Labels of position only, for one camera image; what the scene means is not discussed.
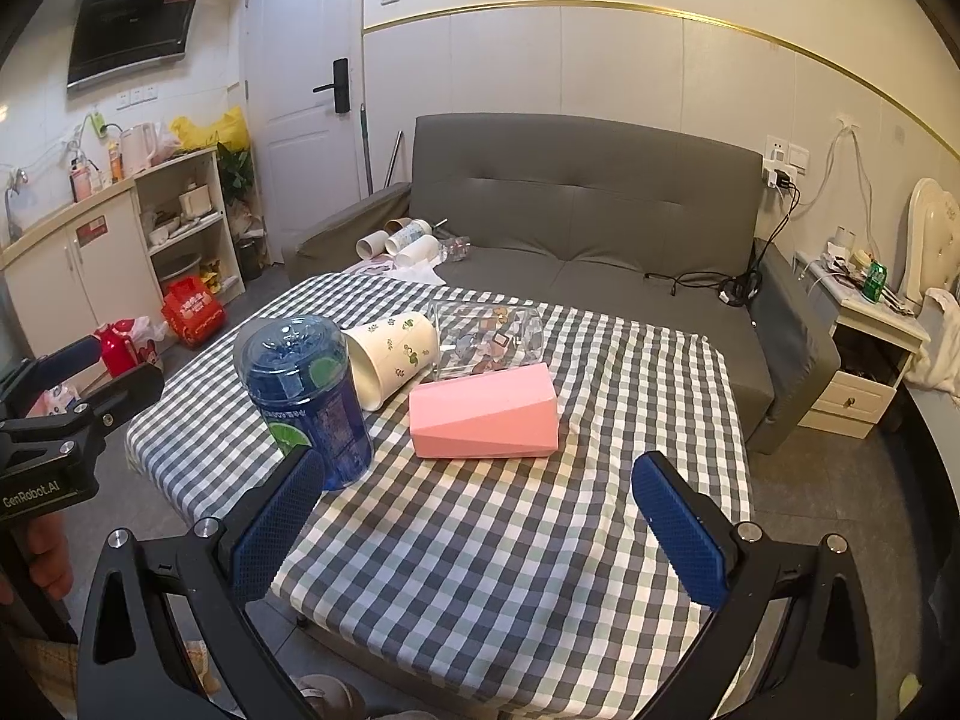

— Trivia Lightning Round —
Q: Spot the person's left hand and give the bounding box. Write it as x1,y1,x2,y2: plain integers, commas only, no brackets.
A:
0,516,74,607

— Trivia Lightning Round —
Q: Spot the grey sofa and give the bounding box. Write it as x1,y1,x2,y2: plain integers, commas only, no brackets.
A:
281,114,842,455

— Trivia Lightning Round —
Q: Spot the black cable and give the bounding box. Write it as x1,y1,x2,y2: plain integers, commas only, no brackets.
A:
643,268,762,308

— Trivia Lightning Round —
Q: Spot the black range hood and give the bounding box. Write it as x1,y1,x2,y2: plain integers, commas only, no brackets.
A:
66,0,213,91

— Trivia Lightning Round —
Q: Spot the clear plastic box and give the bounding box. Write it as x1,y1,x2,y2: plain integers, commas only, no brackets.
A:
429,300,545,383

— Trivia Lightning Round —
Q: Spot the white cloth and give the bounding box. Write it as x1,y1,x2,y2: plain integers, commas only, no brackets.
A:
902,287,960,392

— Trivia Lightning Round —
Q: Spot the metal faucet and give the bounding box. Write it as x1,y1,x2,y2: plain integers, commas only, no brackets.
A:
3,168,29,242

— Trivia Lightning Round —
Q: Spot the white door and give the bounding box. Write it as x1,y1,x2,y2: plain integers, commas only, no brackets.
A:
244,0,370,271

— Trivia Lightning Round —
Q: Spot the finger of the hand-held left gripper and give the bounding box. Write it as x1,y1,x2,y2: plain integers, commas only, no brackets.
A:
21,335,103,385
71,366,166,432

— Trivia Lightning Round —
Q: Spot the white floral cup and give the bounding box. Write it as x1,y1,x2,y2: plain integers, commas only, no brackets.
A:
341,310,440,412

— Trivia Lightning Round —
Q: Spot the yellow plastic bag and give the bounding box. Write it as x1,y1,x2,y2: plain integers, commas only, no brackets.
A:
170,106,251,153

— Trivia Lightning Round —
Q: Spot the checkered tablecloth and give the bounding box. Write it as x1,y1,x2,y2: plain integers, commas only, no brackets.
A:
124,270,755,720

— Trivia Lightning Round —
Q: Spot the white wall outlet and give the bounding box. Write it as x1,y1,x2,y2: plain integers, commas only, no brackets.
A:
763,136,812,170

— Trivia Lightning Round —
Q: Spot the red paper bag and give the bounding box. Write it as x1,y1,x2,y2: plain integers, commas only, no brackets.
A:
160,275,227,349

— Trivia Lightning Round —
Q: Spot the white headboard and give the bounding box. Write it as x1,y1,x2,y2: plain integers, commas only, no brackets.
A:
898,178,960,302

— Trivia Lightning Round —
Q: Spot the cream nightstand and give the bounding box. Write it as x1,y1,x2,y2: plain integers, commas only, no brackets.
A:
793,249,931,440

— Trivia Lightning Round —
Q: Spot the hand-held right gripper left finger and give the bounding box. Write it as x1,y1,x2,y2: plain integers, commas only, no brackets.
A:
75,446,327,720

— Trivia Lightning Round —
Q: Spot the white electric kettle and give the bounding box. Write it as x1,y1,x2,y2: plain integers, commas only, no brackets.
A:
120,122,161,176

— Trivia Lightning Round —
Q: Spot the pink bottle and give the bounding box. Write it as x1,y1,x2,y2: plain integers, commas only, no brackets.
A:
69,157,103,203

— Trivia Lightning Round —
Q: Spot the white plastic bag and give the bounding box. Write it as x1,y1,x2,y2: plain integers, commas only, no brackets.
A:
129,315,170,362

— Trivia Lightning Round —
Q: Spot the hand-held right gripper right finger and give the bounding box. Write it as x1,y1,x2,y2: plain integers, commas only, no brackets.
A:
631,451,942,720

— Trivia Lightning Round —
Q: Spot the black charger with cable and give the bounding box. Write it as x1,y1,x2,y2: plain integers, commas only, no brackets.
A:
748,171,802,301

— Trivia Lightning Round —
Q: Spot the mop handle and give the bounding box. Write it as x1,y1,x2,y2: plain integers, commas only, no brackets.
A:
358,103,375,197

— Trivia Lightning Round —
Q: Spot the blue transparent cup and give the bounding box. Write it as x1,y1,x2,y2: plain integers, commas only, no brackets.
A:
234,316,376,492

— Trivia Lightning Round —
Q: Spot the cream kitchen cabinet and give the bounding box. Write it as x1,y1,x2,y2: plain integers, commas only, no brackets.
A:
0,186,164,362

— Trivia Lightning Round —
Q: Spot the red thermos jug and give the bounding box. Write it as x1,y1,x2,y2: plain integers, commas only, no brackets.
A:
93,322,141,377

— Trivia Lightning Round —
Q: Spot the beige slipper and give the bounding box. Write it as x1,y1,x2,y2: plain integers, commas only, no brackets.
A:
298,674,368,720

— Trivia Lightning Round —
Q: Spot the black door lock handle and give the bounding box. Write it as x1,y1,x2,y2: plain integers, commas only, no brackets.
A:
313,58,351,116

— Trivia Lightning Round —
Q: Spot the printed paper cup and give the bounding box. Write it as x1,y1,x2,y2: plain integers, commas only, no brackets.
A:
385,218,433,254

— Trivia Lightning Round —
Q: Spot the pink box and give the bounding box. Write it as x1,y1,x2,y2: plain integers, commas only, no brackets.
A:
409,362,562,460

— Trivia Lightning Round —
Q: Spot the beige textured cloth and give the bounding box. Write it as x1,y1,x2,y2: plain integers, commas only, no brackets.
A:
0,634,80,720

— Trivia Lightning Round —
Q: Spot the cream open shelf unit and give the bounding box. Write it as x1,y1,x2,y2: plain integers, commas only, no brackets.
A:
133,148,248,310

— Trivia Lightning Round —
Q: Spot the white cable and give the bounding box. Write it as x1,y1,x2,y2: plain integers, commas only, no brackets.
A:
816,114,880,260

